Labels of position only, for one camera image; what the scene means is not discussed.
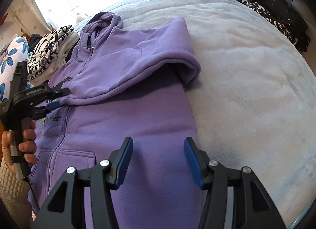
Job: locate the grey fleece bed blanket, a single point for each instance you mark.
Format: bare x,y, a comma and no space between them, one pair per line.
246,83

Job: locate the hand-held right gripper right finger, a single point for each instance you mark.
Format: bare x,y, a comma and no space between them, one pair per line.
193,163

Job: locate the purple zip hoodie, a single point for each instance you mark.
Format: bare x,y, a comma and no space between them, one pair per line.
128,110

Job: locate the black knit cloth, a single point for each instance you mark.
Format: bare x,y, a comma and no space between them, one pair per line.
35,39

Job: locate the person's left forearm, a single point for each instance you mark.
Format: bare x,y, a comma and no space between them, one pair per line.
12,189

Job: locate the person's left hand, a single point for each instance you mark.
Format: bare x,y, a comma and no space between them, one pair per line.
29,132

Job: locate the blue floral rolled quilt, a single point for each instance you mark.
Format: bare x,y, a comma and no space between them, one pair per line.
9,56

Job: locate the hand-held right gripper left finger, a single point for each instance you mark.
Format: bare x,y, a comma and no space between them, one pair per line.
125,163

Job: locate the black and white draped cloth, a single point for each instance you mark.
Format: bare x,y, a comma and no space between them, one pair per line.
284,28

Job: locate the small plush toy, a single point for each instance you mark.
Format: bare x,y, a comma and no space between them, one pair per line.
80,17

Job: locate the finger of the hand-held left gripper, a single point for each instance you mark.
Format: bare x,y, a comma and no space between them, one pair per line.
55,104
42,91

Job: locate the sheer leaf-print curtain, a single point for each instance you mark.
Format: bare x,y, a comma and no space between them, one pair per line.
27,9

